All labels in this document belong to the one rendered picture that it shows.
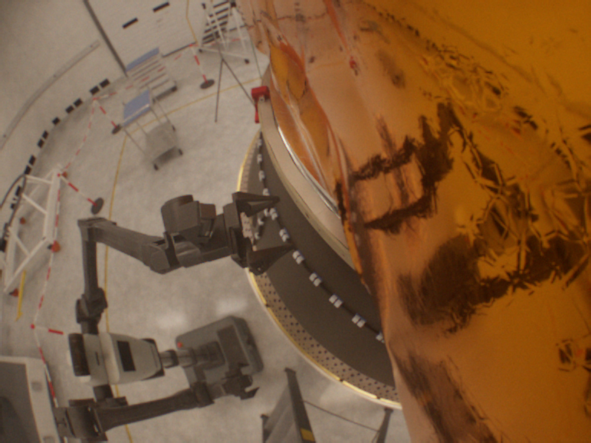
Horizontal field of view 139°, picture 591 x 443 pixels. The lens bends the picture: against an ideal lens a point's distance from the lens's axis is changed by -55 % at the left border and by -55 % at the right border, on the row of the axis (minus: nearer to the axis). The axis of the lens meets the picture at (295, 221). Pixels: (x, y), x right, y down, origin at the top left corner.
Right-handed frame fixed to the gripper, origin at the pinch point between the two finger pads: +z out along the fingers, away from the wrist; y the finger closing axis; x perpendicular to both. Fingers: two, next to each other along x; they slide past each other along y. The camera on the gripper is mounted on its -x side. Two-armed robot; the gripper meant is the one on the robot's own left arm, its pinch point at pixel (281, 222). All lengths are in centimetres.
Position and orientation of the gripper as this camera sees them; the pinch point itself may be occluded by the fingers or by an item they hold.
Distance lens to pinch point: 42.2
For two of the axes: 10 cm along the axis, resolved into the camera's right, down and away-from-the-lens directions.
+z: 9.5, -3.0, 0.1
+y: -2.7, -8.5, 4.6
